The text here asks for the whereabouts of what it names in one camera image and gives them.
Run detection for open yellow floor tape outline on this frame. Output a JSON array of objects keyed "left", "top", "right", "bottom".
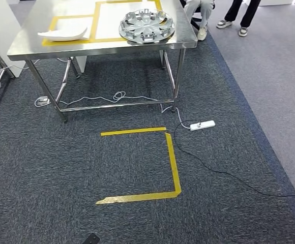
[{"left": 95, "top": 126, "right": 182, "bottom": 205}]

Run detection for white curved plastic part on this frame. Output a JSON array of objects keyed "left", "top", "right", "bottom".
[{"left": 37, "top": 26, "right": 88, "bottom": 42}]

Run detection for thin black floor cable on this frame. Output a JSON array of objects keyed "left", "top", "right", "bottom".
[{"left": 173, "top": 119, "right": 295, "bottom": 199}]

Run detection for long white power strip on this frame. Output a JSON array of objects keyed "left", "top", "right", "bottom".
[{"left": 189, "top": 120, "right": 216, "bottom": 131}]

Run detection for steel workbench table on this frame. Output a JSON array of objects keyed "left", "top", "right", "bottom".
[{"left": 7, "top": 0, "right": 198, "bottom": 124}]

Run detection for black chair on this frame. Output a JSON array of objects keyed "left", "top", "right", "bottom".
[{"left": 179, "top": 0, "right": 216, "bottom": 32}]

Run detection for person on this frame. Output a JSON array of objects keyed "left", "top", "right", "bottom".
[
  {"left": 183, "top": 0, "right": 216, "bottom": 42},
  {"left": 216, "top": 0, "right": 261, "bottom": 38}
]

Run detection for white cable with adapter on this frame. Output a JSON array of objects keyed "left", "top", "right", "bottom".
[
  {"left": 0, "top": 58, "right": 41, "bottom": 96},
  {"left": 33, "top": 90, "right": 191, "bottom": 130}
]

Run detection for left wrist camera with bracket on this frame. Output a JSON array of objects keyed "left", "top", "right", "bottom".
[{"left": 81, "top": 233, "right": 101, "bottom": 244}]

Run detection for yellow workbench tape outline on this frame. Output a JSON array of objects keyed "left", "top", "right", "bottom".
[{"left": 41, "top": 0, "right": 163, "bottom": 47}]

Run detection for grey wheel cover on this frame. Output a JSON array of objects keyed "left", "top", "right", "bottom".
[{"left": 119, "top": 9, "right": 176, "bottom": 44}]

